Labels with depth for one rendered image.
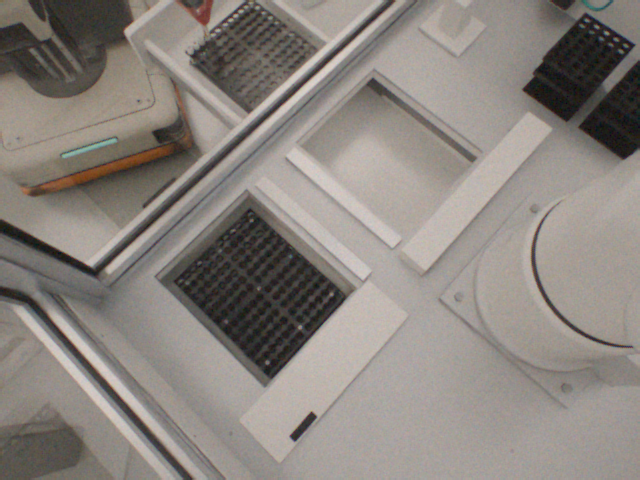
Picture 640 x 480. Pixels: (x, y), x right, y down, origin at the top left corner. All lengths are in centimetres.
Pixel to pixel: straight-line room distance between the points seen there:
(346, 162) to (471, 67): 28
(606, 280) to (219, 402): 51
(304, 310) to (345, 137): 36
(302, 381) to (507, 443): 30
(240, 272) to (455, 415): 39
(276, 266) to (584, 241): 47
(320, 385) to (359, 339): 9
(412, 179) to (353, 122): 16
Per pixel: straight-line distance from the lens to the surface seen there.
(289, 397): 72
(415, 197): 93
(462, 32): 98
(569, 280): 56
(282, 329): 78
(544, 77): 90
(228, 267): 85
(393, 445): 74
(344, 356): 72
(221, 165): 78
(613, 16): 104
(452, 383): 75
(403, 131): 99
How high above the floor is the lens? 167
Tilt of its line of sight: 73 degrees down
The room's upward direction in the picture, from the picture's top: 2 degrees counter-clockwise
